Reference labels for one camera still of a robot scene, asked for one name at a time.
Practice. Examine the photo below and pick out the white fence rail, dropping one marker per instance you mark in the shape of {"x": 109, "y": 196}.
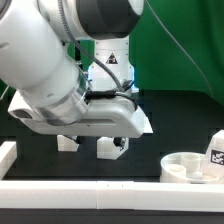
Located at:
{"x": 112, "y": 195}
{"x": 8, "y": 155}

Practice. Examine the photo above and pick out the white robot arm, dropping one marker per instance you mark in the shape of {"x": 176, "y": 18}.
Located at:
{"x": 53, "y": 96}

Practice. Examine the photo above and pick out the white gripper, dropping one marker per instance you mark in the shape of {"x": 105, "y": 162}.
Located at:
{"x": 104, "y": 118}

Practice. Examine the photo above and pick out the white front fence rail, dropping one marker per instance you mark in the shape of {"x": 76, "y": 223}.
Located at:
{"x": 112, "y": 195}

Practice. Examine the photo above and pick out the white left fence rail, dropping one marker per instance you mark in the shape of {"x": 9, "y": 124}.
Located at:
{"x": 8, "y": 155}

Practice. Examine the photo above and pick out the white marker sheet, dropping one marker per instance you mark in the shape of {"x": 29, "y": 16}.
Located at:
{"x": 145, "y": 121}

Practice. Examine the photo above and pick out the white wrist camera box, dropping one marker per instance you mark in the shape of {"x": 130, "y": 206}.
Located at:
{"x": 20, "y": 110}

